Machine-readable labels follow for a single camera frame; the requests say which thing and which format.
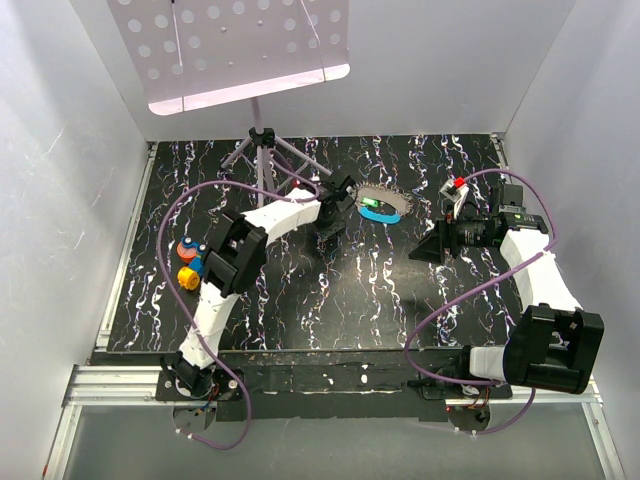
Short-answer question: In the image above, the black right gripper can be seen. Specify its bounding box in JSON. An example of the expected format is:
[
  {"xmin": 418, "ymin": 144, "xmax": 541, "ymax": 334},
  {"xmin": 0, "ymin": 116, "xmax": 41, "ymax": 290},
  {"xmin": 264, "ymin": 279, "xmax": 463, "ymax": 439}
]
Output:
[{"xmin": 408, "ymin": 203, "xmax": 495, "ymax": 265}]

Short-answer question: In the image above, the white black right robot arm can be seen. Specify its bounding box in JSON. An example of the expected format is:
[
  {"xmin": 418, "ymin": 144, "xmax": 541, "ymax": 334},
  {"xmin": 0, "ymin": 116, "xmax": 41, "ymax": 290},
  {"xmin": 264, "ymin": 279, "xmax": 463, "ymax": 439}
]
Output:
[{"xmin": 409, "ymin": 179, "xmax": 604, "ymax": 398}]

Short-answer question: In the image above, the colourful toy block figure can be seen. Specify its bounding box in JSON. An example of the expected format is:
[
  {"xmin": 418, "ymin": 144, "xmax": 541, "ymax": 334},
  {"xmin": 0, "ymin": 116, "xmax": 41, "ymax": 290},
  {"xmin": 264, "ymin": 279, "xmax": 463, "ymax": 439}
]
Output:
[{"xmin": 176, "ymin": 236, "xmax": 207, "ymax": 291}]

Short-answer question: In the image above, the lilac perforated music stand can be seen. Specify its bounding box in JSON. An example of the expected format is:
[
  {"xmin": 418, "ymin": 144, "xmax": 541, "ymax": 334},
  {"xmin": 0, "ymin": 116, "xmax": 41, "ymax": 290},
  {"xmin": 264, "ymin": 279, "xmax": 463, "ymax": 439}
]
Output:
[{"xmin": 105, "ymin": 0, "xmax": 352, "ymax": 266}]

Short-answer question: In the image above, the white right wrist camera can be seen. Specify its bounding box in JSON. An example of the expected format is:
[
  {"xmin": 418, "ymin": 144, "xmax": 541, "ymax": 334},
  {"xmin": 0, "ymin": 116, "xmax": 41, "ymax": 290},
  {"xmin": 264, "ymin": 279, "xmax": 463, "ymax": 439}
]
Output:
[{"xmin": 439, "ymin": 177, "xmax": 469, "ymax": 216}]

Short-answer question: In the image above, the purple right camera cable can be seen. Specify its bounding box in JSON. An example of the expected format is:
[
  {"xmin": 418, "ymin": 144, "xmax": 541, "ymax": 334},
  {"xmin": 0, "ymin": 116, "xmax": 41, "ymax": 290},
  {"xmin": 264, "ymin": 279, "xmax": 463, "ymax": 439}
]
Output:
[{"xmin": 402, "ymin": 168, "xmax": 559, "ymax": 446}]

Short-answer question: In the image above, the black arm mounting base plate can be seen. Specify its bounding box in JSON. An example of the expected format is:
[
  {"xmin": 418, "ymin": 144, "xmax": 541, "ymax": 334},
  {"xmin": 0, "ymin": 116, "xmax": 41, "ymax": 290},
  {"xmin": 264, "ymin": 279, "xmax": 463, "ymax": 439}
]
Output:
[{"xmin": 155, "ymin": 347, "xmax": 512, "ymax": 426}]

